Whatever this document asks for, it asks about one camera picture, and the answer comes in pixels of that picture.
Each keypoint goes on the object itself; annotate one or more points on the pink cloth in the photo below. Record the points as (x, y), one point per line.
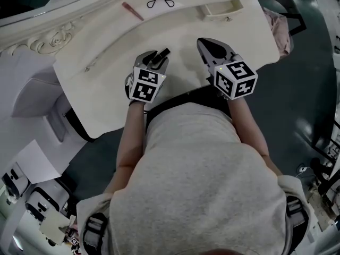
(279, 33)

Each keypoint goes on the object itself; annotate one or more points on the small black object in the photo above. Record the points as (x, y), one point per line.
(162, 54)

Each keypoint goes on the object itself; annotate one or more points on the oval mirror white ornate frame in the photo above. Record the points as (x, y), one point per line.
(53, 40)

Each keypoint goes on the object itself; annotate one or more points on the person's grey shirt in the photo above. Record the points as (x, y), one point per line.
(199, 182)

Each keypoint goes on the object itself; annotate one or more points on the white paper sheet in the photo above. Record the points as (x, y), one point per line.
(37, 161)

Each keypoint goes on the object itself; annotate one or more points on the black cushion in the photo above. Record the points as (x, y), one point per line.
(77, 126)

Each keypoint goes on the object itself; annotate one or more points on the white ornate dressing table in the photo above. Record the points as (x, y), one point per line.
(119, 102)

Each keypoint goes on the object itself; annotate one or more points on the grey chair black frame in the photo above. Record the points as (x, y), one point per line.
(276, 5)

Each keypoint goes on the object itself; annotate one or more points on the person's black trousers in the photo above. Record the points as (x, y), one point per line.
(191, 97)

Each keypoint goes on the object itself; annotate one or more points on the beige cardboard piece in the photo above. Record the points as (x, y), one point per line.
(53, 224)

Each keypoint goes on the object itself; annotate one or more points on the person's right forearm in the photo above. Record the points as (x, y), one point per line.
(247, 126)

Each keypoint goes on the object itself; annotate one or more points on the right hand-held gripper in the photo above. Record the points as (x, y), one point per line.
(233, 81)

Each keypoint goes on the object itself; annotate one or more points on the person's left forearm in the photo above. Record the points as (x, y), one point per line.
(130, 137)

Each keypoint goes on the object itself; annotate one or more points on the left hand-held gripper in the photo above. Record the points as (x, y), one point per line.
(144, 86)

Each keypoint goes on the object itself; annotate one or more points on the white and black appliance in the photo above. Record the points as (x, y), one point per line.
(16, 179)
(45, 200)

